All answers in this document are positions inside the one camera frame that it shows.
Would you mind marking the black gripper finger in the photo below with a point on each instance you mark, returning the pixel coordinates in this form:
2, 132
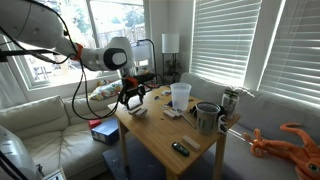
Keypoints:
125, 99
140, 95

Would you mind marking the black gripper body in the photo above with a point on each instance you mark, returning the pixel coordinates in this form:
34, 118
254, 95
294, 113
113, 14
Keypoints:
133, 90

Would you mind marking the plain wooden block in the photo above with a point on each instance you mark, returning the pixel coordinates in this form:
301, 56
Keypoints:
135, 110
191, 142
177, 112
169, 114
142, 113

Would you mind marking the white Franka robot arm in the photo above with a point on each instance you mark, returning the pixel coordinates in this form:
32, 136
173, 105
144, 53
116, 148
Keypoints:
36, 23

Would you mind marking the small dark sticker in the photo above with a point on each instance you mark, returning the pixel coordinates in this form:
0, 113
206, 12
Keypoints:
156, 98

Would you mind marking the floral pillow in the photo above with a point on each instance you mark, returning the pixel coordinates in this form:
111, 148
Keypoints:
106, 90

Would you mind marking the blue box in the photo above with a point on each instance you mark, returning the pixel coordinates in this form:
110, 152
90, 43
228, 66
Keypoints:
106, 131

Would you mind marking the red box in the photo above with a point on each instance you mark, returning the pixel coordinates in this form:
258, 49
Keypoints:
94, 122

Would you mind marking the white plastic bucket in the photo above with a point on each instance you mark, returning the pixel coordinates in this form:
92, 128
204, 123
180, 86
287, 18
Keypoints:
180, 96

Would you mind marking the light wooden table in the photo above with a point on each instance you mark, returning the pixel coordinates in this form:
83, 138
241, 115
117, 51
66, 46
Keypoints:
156, 133

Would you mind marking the green house plant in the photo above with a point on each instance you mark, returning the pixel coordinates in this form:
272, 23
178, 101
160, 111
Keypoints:
173, 66

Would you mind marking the white shade floor lamp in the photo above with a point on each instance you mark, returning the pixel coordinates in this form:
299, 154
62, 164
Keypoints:
170, 43

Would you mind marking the black remote control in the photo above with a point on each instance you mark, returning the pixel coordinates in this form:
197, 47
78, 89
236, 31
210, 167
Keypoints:
180, 149

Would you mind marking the dark rug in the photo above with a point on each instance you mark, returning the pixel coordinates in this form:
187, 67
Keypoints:
143, 166

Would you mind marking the grey cup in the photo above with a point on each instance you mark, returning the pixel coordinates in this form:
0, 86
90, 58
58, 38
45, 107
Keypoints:
207, 118

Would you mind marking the large glass window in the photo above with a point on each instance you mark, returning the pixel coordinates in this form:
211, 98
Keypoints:
113, 16

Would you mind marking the cream leather sofa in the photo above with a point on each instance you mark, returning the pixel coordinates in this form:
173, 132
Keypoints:
50, 140

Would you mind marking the white window blind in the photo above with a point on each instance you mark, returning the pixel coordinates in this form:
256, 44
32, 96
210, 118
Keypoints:
225, 40
295, 50

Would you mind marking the grey fabric sofa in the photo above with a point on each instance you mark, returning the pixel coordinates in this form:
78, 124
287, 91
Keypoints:
266, 110

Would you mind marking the orange curved tool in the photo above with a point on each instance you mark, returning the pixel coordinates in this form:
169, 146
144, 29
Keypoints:
286, 150

